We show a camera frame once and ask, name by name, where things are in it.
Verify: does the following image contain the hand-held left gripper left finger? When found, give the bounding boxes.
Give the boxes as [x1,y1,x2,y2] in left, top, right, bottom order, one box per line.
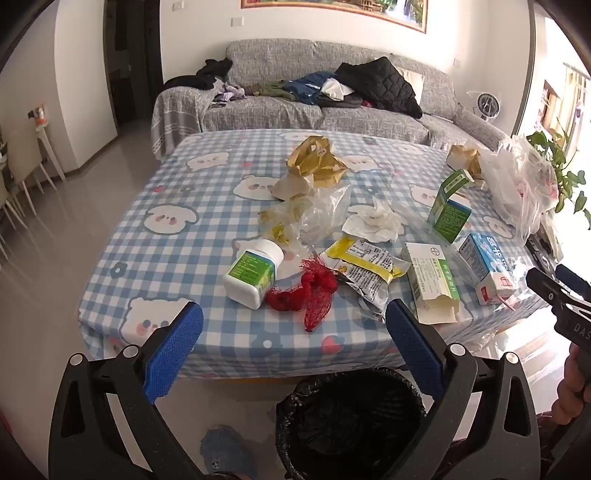
[48,300,206,480]

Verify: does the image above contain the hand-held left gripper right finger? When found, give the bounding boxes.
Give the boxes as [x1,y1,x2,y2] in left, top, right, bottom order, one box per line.
[385,298,541,480]

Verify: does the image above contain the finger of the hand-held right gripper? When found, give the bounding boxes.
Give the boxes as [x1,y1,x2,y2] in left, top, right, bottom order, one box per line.
[556,264,591,301]
[526,268,591,344]

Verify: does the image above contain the blue and white milk carton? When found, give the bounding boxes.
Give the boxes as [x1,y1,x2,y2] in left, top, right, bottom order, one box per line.
[457,233,520,312]

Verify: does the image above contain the bin with black liner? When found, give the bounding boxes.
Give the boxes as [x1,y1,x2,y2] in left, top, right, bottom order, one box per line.
[276,366,428,480]

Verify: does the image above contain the white bottle green label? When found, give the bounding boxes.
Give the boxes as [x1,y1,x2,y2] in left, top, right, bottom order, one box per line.
[222,239,283,309]

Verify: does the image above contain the red mesh net bag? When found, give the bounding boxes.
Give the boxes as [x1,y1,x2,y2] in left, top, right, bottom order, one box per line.
[267,257,340,332]

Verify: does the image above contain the green and white carton box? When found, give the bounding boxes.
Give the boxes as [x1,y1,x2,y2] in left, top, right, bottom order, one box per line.
[427,168,474,244]

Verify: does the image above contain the clear plastic bag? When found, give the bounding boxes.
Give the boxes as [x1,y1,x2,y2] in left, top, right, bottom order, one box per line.
[259,182,354,250]

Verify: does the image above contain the person's right hand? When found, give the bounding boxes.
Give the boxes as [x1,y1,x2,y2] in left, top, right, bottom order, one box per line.
[551,344,591,425]

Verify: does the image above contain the black device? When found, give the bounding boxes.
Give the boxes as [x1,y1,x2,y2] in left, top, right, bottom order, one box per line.
[526,231,561,278]

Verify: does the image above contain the white medicine box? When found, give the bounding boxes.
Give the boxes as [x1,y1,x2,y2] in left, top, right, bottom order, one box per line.
[401,242,462,324]

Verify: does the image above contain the blue checked bear tablecloth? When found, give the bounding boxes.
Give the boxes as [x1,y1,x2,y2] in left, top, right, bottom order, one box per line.
[78,128,555,381]

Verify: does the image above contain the yellow and silver snack wrapper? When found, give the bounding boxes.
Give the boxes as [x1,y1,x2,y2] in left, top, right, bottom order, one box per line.
[321,236,411,319]

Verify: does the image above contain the green potted plant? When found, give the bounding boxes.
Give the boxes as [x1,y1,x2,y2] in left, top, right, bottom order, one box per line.
[526,129,591,232]

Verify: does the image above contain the white plastic shopping bag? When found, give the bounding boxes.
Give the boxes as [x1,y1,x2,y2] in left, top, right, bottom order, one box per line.
[480,136,559,241]

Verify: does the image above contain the crumpled white tissue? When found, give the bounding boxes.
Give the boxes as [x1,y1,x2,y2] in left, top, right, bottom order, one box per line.
[342,196,404,243]

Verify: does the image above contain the small beige paper bag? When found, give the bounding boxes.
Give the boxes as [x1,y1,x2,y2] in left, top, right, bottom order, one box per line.
[445,143,483,181]

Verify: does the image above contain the small white fan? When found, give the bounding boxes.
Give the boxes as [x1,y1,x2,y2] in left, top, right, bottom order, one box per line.
[466,90,502,123]

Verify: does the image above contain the gold paper bag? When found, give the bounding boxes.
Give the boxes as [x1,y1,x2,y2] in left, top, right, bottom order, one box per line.
[272,135,349,201]

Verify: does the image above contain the white chair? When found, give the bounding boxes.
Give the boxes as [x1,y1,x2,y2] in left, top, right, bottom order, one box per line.
[9,124,65,190]
[0,173,28,232]

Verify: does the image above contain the grey covered sofa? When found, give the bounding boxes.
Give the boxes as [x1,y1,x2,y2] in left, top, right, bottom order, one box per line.
[151,39,509,158]

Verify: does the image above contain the cream cushion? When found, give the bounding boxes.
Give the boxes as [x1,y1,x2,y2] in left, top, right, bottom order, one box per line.
[397,67,426,100]

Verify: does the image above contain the purple and white clothes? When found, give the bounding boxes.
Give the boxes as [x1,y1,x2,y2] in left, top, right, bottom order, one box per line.
[210,83,247,109]

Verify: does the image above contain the black quilted jacket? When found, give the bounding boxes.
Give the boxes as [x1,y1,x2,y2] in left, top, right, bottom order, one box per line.
[332,56,423,118]

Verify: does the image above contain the white cloth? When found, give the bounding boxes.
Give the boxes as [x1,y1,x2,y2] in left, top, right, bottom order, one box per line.
[321,78,354,100]

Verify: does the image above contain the black garment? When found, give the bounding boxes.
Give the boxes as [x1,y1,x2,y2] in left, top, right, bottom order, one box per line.
[164,58,234,90]

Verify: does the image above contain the olive green garment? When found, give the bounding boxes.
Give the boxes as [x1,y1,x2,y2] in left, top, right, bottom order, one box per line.
[249,80,296,100]

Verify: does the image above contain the blue garment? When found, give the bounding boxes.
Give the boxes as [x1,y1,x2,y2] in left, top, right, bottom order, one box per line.
[281,71,333,104]

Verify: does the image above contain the framed wall picture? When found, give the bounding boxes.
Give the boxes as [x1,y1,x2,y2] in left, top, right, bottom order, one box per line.
[240,0,429,33]

